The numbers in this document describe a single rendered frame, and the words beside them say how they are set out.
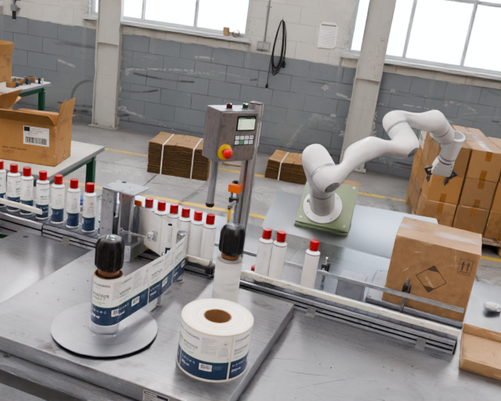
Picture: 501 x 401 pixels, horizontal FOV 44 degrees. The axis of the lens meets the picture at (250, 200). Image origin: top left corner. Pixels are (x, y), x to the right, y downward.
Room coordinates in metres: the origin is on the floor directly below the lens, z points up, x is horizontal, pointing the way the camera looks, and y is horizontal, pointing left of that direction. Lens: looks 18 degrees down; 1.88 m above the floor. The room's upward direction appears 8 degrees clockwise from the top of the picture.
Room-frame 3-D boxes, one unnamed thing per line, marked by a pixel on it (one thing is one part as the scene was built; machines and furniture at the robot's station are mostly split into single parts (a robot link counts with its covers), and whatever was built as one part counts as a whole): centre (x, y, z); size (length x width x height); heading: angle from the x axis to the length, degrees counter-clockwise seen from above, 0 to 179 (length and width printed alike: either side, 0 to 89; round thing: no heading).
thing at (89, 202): (2.31, 0.64, 0.98); 0.05 x 0.05 x 0.20
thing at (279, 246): (2.07, -0.13, 0.98); 0.05 x 0.05 x 0.20
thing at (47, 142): (3.55, 1.31, 0.97); 0.51 x 0.39 x 0.37; 178
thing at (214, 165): (2.26, 0.15, 1.18); 0.04 x 0.04 x 0.21
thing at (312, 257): (2.03, -0.25, 0.98); 0.05 x 0.05 x 0.20
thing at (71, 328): (1.60, 0.38, 0.89); 0.31 x 0.31 x 0.01
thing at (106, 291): (1.60, 0.38, 1.04); 0.09 x 0.09 x 0.29
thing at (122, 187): (2.15, 0.46, 1.14); 0.14 x 0.11 x 0.01; 72
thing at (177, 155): (6.32, 0.78, 0.16); 0.65 x 0.54 x 0.32; 87
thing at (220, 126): (2.23, 0.11, 1.38); 0.17 x 0.10 x 0.19; 127
